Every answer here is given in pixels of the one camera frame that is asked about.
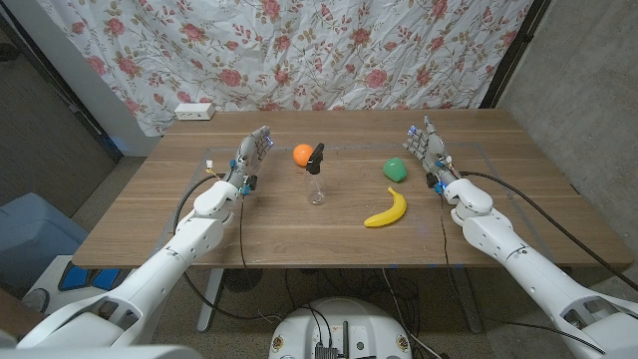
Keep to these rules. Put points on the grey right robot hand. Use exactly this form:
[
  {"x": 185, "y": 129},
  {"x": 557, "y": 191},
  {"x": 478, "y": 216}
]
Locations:
[{"x": 431, "y": 149}]

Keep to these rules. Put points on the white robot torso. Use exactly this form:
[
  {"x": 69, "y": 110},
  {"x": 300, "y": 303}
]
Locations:
[{"x": 99, "y": 353}]

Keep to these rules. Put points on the yellow toy banana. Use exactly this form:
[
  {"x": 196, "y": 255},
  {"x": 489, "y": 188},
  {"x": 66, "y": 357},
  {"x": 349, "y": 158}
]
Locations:
[{"x": 394, "y": 212}]

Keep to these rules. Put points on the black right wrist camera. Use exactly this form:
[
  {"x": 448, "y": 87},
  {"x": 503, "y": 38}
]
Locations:
[{"x": 431, "y": 180}]

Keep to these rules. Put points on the black backdrop stand pole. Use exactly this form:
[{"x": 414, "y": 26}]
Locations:
[{"x": 513, "y": 52}]

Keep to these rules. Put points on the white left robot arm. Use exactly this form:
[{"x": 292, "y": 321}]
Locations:
[{"x": 164, "y": 259}]

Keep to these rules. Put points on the grey shoe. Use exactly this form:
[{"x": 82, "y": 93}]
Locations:
[{"x": 35, "y": 300}]

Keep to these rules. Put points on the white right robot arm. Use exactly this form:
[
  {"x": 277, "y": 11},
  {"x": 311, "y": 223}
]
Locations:
[{"x": 528, "y": 269}]

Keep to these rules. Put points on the white table leg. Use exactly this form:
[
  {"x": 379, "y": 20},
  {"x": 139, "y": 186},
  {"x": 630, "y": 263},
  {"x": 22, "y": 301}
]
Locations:
[
  {"x": 209, "y": 299},
  {"x": 468, "y": 304}
]

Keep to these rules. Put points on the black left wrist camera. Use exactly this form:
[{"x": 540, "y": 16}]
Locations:
[{"x": 252, "y": 182}]

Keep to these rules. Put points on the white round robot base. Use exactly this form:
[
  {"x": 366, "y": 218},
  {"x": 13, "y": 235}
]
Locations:
[{"x": 344, "y": 334}]

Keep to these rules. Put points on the black round disc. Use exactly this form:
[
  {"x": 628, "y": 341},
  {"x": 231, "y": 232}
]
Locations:
[{"x": 242, "y": 280}]

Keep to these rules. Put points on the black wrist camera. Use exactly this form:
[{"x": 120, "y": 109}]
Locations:
[
  {"x": 431, "y": 180},
  {"x": 252, "y": 182}
]

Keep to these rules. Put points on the blue plastic bin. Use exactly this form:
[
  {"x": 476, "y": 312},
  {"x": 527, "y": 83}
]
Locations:
[{"x": 35, "y": 234}]

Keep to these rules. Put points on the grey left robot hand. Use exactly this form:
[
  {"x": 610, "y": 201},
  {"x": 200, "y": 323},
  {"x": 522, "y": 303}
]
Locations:
[{"x": 249, "y": 154}]

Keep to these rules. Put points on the white stand with blue pads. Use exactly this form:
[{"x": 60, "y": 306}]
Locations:
[{"x": 47, "y": 279}]

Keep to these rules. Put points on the white power strip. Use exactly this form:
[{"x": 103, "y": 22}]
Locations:
[{"x": 194, "y": 111}]

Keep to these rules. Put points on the orange toy ball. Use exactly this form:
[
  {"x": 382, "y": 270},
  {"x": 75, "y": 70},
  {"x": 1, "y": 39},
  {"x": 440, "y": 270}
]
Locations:
[{"x": 302, "y": 154}]

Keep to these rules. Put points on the clear spray bottle black cap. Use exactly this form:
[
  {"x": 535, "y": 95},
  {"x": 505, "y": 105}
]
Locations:
[{"x": 315, "y": 192}]

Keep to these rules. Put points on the floral curtain backdrop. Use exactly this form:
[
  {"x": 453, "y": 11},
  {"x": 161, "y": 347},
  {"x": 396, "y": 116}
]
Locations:
[{"x": 299, "y": 50}]

